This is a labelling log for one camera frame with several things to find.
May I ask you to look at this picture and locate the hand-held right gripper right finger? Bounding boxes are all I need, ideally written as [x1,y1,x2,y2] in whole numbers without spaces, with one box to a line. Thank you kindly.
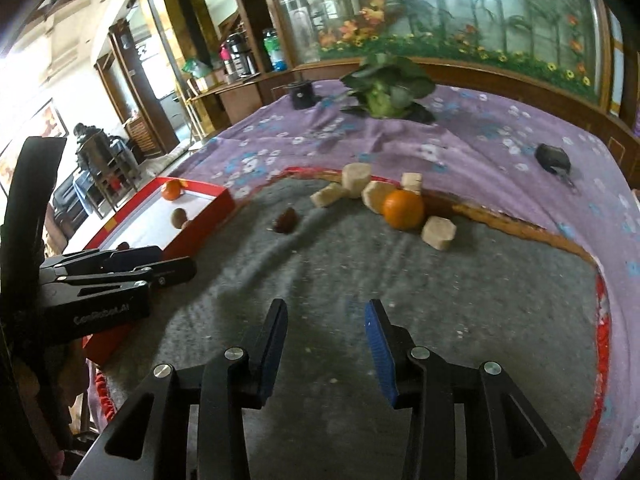
[364,299,581,480]

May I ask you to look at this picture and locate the leafy green cabbage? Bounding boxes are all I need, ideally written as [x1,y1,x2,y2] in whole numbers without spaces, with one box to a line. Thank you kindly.
[339,52,437,123]

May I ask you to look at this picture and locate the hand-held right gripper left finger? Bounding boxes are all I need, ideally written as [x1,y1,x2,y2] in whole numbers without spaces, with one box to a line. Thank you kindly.
[75,298,289,480]

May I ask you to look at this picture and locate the wooden chair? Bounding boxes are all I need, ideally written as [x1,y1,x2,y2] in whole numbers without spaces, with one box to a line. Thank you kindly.
[175,82,221,143]

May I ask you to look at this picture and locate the dark red date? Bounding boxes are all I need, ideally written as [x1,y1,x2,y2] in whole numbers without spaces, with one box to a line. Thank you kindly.
[272,207,301,235]

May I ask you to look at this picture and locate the metal shelf rack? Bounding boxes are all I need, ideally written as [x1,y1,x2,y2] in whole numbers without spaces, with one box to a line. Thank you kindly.
[74,122,141,216]

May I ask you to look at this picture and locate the patterned floor cushion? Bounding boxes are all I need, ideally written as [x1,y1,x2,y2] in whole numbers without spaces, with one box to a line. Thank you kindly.
[142,140,193,173]

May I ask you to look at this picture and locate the floral painted glass panel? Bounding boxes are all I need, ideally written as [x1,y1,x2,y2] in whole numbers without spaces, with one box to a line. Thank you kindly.
[267,0,608,103]

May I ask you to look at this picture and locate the red cardboard box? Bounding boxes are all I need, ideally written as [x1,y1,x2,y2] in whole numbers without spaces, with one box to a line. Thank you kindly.
[82,176,236,366]

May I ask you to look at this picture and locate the grey felt mat red trim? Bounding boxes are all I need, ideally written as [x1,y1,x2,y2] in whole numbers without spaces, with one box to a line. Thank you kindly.
[87,165,613,480]

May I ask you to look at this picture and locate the wooden cabinet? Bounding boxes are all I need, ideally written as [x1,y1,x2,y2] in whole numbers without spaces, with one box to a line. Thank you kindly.
[100,0,640,181]

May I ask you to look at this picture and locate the black cylinder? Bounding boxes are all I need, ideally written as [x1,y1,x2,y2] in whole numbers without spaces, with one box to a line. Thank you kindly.
[286,80,317,111]

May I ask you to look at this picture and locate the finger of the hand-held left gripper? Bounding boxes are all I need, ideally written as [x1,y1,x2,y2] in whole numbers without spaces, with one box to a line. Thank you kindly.
[42,256,197,298]
[39,245,163,281]

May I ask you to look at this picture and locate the black thermos flask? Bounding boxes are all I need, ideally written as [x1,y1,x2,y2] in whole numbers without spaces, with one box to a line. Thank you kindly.
[226,34,258,78]

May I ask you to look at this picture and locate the green plastic bottle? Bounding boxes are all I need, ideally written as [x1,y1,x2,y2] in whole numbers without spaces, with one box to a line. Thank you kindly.
[262,27,287,72]

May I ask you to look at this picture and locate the framed wall picture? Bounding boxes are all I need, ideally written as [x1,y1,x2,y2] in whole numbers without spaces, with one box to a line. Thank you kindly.
[0,100,68,196]

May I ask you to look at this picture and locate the black car key fob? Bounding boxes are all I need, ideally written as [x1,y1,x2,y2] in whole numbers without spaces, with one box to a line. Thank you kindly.
[535,143,578,191]

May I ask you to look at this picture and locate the green plastic bag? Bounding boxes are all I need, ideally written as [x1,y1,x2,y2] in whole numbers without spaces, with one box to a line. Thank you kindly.
[181,57,213,81]

